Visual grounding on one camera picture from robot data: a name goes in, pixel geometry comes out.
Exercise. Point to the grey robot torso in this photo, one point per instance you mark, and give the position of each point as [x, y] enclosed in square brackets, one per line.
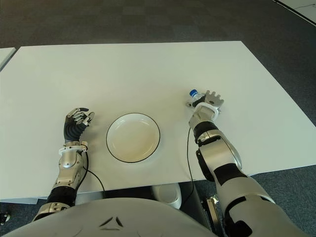
[111, 219]

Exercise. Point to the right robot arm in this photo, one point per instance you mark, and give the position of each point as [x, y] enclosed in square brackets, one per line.
[222, 153]

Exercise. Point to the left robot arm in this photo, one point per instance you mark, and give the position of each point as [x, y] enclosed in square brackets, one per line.
[67, 168]

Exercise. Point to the clear water bottle blue cap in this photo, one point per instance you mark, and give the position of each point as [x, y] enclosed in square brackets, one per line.
[193, 93]

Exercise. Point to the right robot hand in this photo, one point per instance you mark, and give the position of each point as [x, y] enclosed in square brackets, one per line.
[214, 98]

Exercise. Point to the grey metal frame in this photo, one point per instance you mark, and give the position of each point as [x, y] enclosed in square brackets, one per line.
[211, 212]

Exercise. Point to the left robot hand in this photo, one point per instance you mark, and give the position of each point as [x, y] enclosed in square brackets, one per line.
[72, 129]

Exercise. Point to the white plate black rim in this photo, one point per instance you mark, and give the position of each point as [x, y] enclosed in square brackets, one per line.
[133, 138]

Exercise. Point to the black caster wheel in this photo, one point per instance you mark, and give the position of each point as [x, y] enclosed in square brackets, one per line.
[5, 217]

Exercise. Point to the white neighbouring table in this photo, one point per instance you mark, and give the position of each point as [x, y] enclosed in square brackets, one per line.
[5, 56]

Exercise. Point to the white round bin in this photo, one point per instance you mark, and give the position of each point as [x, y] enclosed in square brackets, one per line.
[166, 195]

